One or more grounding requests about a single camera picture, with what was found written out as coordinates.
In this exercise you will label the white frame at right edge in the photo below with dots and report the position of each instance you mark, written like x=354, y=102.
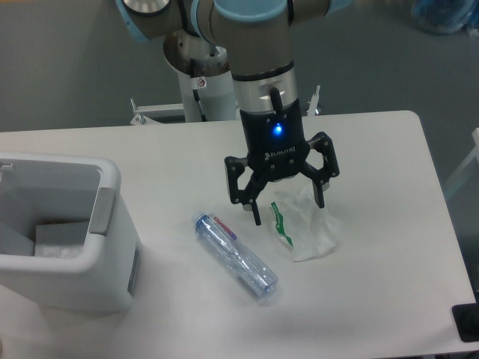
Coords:
x=463, y=172

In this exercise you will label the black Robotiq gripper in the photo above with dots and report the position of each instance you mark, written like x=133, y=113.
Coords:
x=273, y=144

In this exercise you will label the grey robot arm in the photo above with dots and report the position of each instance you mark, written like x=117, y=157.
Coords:
x=251, y=40

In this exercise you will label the white trash can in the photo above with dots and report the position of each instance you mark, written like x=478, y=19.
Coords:
x=67, y=238

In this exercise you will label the black device at table edge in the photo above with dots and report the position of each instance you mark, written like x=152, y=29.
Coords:
x=466, y=320

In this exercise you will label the clear plastic water bottle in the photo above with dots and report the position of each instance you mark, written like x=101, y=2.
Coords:
x=242, y=263

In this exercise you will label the clear plastic wrapper green stripe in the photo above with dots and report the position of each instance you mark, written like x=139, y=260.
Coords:
x=305, y=229

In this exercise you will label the blue plastic bag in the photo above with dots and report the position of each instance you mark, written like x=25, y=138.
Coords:
x=446, y=17

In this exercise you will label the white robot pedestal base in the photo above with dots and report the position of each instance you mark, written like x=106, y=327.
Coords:
x=208, y=91

